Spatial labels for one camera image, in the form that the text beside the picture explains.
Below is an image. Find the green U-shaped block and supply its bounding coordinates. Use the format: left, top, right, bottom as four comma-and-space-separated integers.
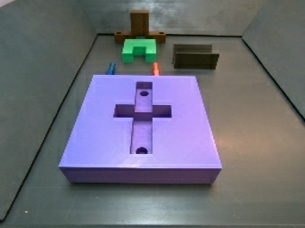
121, 39, 157, 63

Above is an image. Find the black angled fixture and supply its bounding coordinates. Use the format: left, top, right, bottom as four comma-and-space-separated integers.
172, 44, 219, 69

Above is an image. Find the red peg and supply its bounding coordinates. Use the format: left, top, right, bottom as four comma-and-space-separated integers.
152, 62, 159, 76

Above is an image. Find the brown T-shaped block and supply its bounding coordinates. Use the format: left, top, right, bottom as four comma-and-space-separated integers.
113, 10, 165, 44

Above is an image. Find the purple board with cross slot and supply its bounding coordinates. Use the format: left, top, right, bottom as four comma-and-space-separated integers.
60, 75, 221, 183

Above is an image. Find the blue peg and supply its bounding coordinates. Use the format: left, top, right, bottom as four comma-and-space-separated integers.
105, 62, 114, 75

